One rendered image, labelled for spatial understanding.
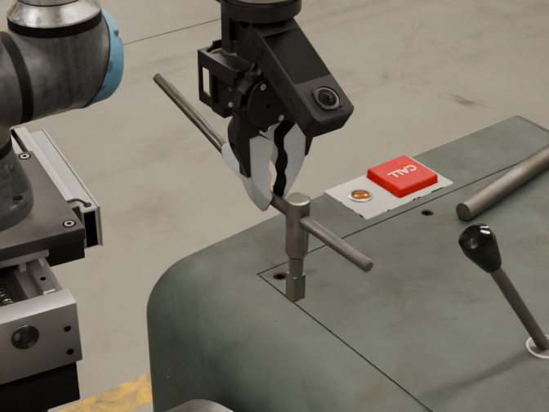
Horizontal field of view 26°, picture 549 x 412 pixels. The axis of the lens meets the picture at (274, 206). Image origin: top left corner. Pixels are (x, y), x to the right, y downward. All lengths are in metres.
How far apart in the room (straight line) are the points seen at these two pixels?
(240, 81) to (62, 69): 0.46
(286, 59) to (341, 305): 0.29
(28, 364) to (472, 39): 3.64
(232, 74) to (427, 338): 0.32
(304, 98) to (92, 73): 0.54
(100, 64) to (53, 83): 0.07
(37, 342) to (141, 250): 2.09
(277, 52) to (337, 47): 3.77
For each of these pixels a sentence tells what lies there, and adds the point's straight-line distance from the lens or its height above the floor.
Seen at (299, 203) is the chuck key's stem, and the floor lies 1.40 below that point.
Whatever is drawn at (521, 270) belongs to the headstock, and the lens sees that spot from 1.27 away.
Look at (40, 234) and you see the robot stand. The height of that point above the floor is 1.16.
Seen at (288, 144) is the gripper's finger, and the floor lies 1.44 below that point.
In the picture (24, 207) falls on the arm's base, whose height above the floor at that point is 1.18.
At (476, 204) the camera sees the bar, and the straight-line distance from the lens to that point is 1.34.
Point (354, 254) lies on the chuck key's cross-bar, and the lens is 1.05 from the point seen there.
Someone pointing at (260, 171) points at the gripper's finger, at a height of 1.42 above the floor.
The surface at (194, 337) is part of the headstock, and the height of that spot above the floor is 1.22.
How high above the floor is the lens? 1.97
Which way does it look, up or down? 32 degrees down
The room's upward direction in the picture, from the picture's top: straight up
